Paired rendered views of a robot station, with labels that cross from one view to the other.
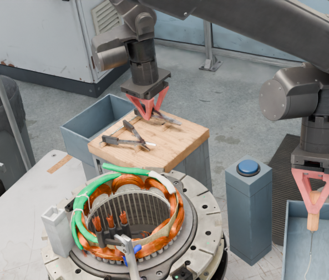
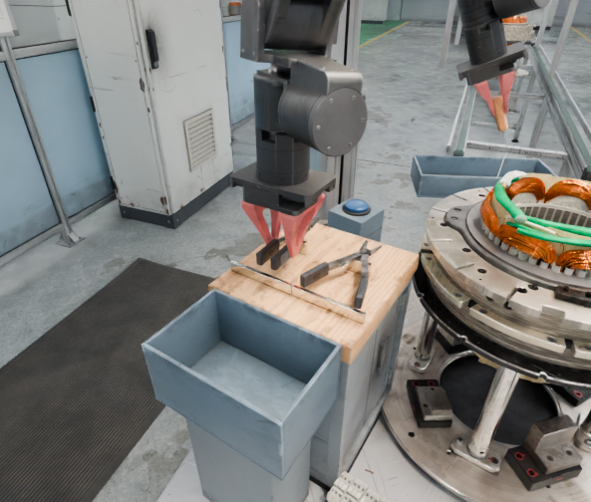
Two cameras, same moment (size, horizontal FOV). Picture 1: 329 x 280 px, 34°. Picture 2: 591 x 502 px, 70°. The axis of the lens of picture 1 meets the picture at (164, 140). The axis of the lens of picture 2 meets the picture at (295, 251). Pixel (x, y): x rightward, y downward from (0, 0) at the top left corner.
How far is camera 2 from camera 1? 1.25 m
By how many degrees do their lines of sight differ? 80
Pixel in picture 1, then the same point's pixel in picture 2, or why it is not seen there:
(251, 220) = not seen: hidden behind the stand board
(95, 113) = (190, 384)
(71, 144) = (298, 431)
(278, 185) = not seen: outside the picture
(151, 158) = (380, 259)
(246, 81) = not seen: outside the picture
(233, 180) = (370, 225)
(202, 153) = not seen: hidden behind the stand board
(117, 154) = (379, 297)
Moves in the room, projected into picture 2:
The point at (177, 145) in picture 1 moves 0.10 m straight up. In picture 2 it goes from (341, 238) to (346, 170)
